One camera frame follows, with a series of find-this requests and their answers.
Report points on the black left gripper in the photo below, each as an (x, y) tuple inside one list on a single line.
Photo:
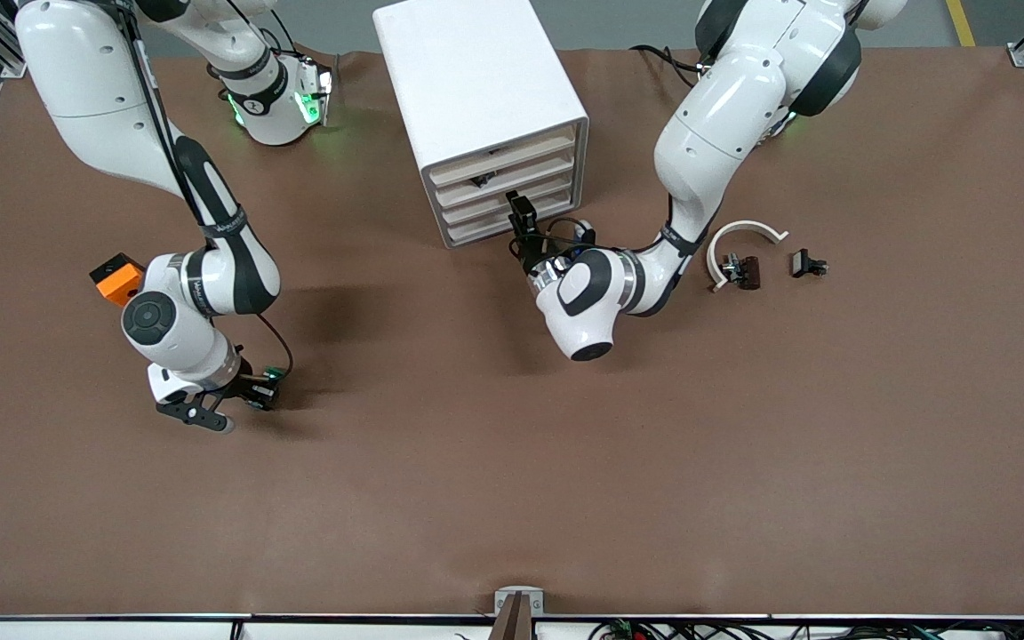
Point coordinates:
[(532, 256)]

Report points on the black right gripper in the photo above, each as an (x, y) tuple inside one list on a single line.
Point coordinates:
[(250, 384)]

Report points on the green push button switch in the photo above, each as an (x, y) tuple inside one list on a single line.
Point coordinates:
[(275, 372)]

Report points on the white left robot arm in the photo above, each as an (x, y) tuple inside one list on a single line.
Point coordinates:
[(725, 107)]

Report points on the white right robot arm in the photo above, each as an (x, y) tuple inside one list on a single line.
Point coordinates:
[(85, 80)]

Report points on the small black part in drawer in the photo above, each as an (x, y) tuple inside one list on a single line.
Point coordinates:
[(483, 180)]

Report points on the orange and black button box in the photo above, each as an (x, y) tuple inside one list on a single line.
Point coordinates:
[(112, 280)]

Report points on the white curved plastic piece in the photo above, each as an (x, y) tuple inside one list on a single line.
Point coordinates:
[(743, 227)]

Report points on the brown table mat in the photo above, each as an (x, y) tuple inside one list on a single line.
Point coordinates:
[(512, 489)]

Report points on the black small component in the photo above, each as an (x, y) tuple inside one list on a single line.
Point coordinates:
[(804, 263)]

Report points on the brown bar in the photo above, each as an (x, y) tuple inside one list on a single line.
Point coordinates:
[(516, 622)]

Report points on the white table edge rail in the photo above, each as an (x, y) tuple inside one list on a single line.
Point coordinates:
[(76, 633)]

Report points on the grey metal bracket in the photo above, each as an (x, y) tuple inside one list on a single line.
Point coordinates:
[(503, 604)]

